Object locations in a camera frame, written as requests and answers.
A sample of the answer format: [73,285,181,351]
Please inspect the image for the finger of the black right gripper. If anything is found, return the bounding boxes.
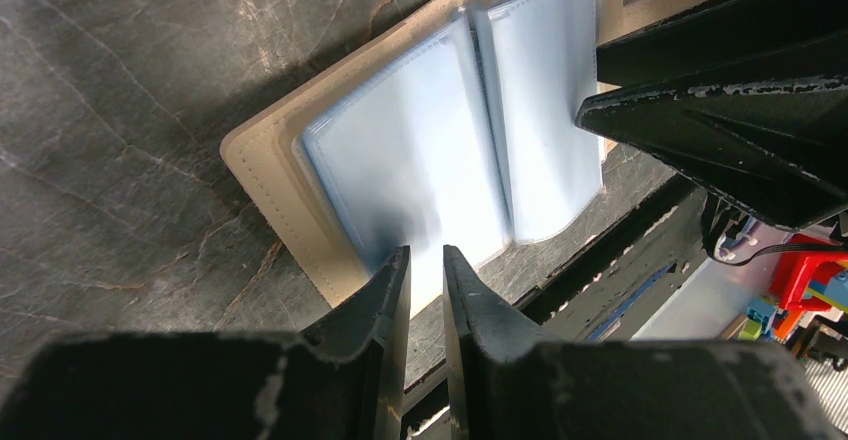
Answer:
[577,75,847,231]
[596,0,847,87]

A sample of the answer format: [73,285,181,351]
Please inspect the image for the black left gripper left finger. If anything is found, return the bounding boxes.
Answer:
[1,247,411,439]

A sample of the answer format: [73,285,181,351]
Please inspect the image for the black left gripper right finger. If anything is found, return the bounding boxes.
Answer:
[443,245,840,439]

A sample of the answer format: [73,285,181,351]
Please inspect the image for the beige leather card holder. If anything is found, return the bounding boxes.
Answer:
[220,0,704,315]

